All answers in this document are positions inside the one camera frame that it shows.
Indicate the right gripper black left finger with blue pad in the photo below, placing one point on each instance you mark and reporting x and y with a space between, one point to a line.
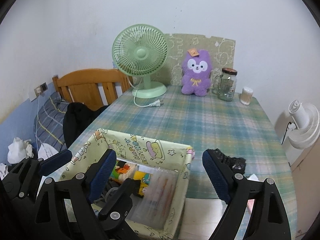
93 181

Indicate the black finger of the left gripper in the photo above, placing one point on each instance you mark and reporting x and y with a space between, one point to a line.
117 208

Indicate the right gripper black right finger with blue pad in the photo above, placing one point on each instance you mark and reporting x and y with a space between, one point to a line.
230 188

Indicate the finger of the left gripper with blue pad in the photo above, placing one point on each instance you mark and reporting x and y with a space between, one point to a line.
25 177

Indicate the cartoon bear snack pack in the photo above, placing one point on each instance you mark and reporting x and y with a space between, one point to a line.
124 170

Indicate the black plastic bag roll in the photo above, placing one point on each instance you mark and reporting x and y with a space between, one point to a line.
236 164

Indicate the clear zip bag pack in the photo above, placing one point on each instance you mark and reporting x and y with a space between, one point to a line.
157 192

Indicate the pink packet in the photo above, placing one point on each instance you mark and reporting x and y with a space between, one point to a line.
250 204

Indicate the crumpled white tissue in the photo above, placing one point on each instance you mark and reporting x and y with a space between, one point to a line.
19 149

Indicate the striped blue pillow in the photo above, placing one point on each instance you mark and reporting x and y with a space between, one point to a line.
48 123

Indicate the yellow cartoon storage box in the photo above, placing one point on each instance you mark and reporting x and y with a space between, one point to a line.
149 154

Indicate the white paper sheet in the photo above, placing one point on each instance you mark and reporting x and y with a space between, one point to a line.
200 218

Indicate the black clothing on chair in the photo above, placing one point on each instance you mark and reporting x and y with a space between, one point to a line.
77 118

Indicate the plaid tablecloth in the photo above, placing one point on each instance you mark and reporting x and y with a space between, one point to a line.
205 123

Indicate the beige door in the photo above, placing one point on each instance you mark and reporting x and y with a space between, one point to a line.
305 172

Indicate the cotton swab container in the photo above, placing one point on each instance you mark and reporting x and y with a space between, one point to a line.
246 95

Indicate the white standing fan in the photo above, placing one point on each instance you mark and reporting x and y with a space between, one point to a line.
301 129

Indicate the glass mason jar mug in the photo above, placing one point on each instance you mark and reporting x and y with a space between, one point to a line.
224 84

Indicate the purple plush bunny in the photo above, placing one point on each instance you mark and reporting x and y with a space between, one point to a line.
196 74

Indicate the green desk fan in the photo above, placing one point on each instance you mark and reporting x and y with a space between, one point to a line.
140 50

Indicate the green patterned board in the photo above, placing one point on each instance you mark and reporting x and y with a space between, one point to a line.
221 51

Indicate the wall power socket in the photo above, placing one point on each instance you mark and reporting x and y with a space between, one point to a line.
40 89

